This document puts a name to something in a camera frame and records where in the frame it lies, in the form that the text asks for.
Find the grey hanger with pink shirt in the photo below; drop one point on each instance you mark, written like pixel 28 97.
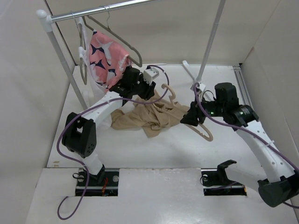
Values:
pixel 107 28

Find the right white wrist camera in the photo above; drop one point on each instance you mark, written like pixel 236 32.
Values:
pixel 198 87

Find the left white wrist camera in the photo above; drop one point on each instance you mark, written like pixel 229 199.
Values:
pixel 150 74

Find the beige t shirt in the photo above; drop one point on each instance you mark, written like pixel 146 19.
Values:
pixel 153 118

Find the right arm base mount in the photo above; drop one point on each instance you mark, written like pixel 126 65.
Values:
pixel 213 185

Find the aluminium rail on right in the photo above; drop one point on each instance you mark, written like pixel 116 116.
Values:
pixel 243 88

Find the grey hanger with tank top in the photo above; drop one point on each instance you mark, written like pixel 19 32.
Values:
pixel 82 50

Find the pink shark print shirt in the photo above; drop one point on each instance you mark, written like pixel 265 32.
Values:
pixel 109 57

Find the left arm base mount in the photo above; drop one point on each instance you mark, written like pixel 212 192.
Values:
pixel 108 185

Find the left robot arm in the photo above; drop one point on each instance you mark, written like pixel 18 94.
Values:
pixel 80 136

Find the white tank top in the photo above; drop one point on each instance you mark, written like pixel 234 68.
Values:
pixel 99 90

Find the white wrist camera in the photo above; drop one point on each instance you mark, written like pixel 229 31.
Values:
pixel 198 87
pixel 150 74

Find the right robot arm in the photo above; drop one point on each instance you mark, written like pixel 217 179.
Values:
pixel 279 181

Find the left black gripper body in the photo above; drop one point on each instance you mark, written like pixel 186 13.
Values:
pixel 142 88

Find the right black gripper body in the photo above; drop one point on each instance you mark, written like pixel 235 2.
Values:
pixel 214 108

